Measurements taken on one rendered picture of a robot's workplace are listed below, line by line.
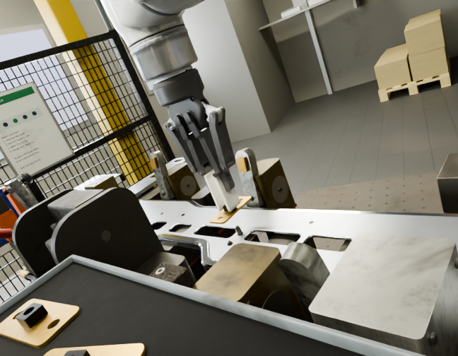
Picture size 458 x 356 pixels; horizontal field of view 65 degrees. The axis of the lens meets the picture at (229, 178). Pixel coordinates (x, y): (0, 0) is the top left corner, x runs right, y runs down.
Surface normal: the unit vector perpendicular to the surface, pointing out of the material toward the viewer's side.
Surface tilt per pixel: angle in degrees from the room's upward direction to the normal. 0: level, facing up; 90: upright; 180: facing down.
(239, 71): 90
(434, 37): 90
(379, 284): 0
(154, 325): 0
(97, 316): 0
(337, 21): 90
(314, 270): 90
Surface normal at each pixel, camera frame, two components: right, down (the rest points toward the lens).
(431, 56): -0.42, 0.46
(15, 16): 0.85, -0.17
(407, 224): -0.36, -0.87
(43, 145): 0.71, -0.04
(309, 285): -0.51, 0.66
